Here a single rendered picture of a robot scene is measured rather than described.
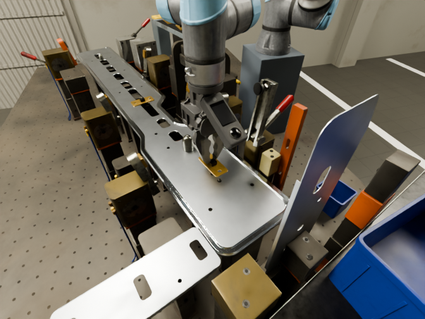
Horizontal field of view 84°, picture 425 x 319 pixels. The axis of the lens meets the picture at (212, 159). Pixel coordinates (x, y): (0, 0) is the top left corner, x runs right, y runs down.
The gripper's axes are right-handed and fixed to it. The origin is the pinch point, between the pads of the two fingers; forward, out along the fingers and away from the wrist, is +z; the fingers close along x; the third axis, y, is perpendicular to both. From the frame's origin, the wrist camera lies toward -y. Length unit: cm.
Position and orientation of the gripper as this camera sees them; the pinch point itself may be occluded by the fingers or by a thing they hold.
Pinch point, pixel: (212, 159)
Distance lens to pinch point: 59.0
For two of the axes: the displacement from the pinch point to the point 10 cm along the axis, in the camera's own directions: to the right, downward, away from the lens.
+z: 0.1, 7.3, 6.8
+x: -8.2, 4.0, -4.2
